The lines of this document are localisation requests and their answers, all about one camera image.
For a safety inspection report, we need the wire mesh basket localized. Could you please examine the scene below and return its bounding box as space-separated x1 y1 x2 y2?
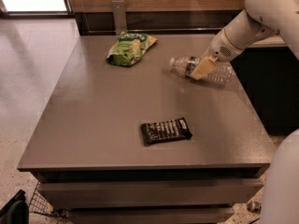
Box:
29 184 53 217

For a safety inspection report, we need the green snack chip bag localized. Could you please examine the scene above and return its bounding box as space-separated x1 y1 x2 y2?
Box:
107 32 158 67

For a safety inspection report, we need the upper grey drawer front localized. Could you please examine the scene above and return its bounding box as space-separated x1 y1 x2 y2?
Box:
38 178 263 209

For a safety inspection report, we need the black object bottom left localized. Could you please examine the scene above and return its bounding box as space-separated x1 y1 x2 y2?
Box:
0 189 29 224

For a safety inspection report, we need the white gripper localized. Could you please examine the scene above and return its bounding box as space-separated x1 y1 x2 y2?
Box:
191 29 243 80

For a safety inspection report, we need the left metal wall bracket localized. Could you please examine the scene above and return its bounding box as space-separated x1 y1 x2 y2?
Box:
112 0 127 35

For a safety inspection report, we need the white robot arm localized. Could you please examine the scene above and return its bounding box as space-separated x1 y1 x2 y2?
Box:
192 0 299 224

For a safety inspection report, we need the lower grey drawer front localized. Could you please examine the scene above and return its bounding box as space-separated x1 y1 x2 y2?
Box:
69 207 234 224

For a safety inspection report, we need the clear plastic water bottle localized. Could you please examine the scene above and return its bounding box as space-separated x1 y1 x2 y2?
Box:
169 56 233 86

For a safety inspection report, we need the grey drawer cabinet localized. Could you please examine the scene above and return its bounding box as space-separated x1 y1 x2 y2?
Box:
18 35 275 215

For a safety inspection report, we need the black candy bar wrapper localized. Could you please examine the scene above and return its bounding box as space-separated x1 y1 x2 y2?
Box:
140 118 192 146

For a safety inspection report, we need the grey drawer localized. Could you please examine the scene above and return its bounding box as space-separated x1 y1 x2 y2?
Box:
38 178 263 209
69 207 234 224

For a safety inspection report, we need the power strip on floor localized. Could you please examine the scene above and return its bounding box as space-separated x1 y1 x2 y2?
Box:
247 201 262 213

